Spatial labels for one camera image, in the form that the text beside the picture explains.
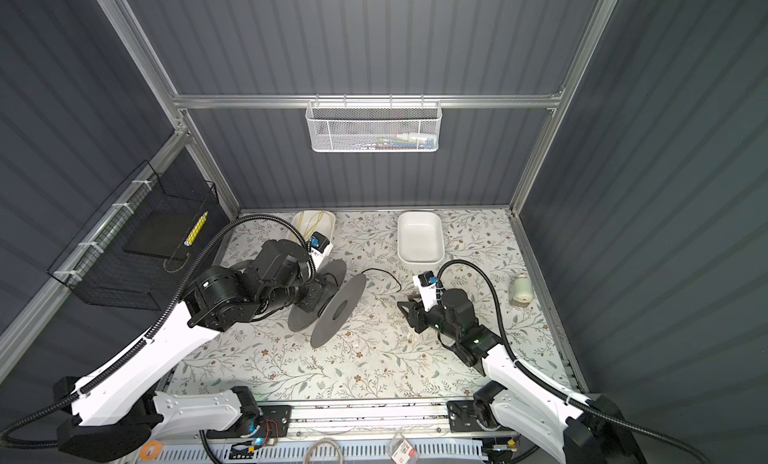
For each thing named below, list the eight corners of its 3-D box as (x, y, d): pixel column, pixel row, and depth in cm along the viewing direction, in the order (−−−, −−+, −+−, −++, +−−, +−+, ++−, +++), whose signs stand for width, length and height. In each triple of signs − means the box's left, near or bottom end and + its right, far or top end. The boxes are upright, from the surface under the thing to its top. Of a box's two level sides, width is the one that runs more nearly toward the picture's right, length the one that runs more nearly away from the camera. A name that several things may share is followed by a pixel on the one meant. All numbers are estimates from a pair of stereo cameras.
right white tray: (398, 270, 105) (398, 260, 100) (397, 221, 120) (397, 211, 115) (445, 270, 105) (448, 260, 100) (438, 221, 120) (440, 211, 115)
